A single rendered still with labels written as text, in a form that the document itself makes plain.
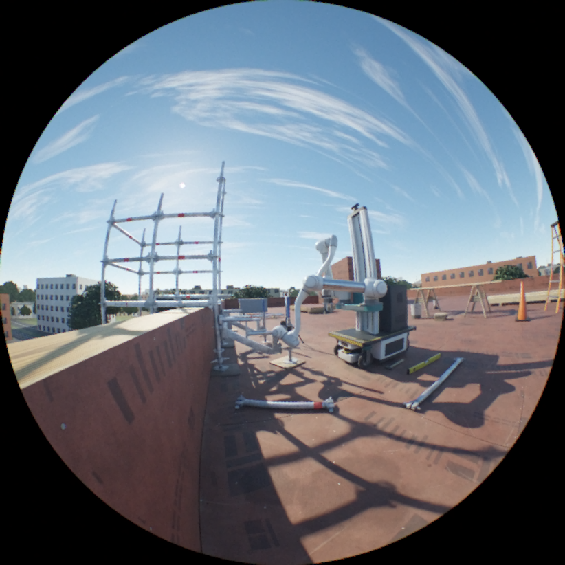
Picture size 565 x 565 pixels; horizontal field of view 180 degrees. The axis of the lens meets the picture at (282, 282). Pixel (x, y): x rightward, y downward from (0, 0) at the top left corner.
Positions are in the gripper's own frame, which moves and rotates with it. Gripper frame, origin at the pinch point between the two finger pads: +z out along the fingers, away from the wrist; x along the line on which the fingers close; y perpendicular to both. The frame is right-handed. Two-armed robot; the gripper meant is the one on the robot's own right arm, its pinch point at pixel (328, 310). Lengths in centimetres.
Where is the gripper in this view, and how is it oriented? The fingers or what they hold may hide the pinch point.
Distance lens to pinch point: 200.4
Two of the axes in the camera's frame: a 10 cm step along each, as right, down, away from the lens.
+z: 0.4, 10.0, -0.8
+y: 9.6, -0.2, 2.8
